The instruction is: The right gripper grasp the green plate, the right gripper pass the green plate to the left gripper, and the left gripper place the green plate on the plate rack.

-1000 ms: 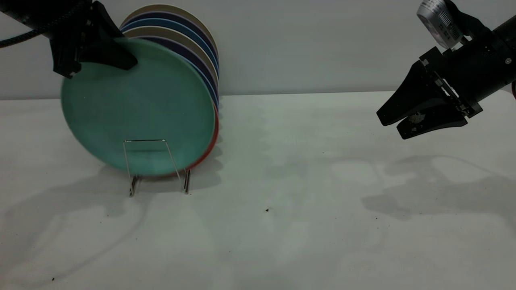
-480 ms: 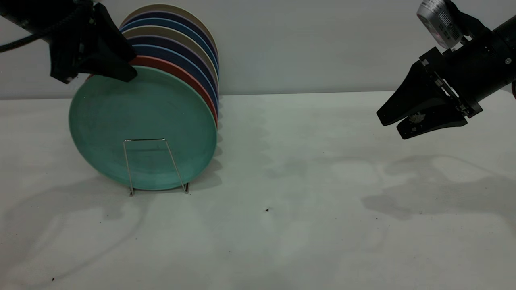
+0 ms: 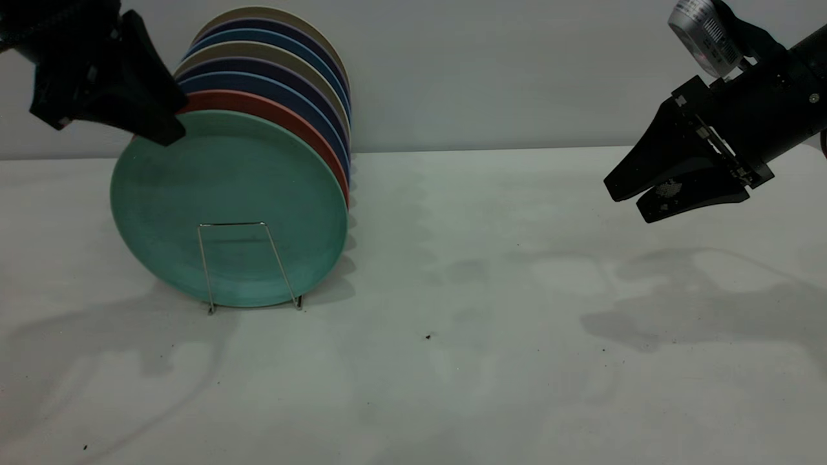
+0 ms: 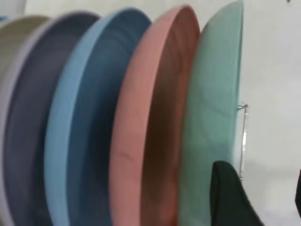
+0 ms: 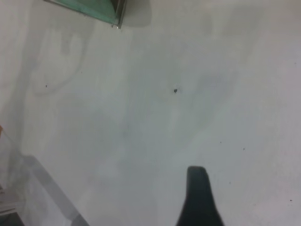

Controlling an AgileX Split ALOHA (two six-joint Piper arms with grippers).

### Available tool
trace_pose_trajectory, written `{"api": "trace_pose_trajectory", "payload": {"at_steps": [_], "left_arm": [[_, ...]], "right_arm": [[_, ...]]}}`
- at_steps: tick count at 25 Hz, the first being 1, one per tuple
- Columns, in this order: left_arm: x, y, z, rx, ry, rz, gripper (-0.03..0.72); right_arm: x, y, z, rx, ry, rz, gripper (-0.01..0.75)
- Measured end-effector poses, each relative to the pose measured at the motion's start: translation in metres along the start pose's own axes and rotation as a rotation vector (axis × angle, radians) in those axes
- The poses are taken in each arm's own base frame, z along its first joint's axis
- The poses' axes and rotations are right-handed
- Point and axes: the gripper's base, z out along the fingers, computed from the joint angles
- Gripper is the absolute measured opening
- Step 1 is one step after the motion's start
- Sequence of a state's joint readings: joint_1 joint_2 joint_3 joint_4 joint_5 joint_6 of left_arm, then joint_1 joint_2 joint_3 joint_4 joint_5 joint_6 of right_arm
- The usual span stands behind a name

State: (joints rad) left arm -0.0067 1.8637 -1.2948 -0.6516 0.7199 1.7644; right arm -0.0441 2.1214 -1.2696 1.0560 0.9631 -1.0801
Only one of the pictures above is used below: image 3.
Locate green round plate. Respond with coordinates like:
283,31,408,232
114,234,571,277
110,110,350,309

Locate metal wire plate rack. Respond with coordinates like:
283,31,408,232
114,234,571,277
197,222,304,316

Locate dark purple plate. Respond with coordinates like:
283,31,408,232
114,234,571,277
174,56,351,140
193,17,348,85

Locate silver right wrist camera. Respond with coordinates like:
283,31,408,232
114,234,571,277
667,0,782,79

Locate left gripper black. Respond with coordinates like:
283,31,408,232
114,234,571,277
0,0,189,147

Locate beige plate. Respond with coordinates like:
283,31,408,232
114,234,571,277
195,6,346,72
176,40,350,123

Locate navy blue plate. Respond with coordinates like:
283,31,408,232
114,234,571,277
176,71,351,188

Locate salmon pink plate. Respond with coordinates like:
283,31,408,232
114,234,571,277
178,90,351,207

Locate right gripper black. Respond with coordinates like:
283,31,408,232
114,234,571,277
604,26,827,224

